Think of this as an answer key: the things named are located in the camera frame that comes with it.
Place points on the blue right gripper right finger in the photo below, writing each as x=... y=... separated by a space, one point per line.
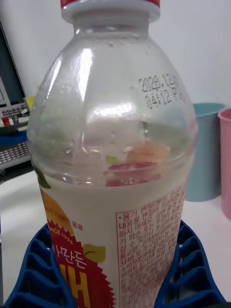
x=190 y=272

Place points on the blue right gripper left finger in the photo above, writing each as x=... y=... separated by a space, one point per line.
x=36 y=276

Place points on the clear plastic bottle white label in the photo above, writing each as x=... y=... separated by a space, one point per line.
x=108 y=149

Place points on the pink waste bin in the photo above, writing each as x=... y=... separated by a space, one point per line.
x=225 y=163

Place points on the pale blue waste bin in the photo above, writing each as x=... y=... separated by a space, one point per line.
x=204 y=154

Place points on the grey equipment rack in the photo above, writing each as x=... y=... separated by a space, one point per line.
x=12 y=115

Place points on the yellow-green waste bin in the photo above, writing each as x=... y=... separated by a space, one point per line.
x=30 y=101

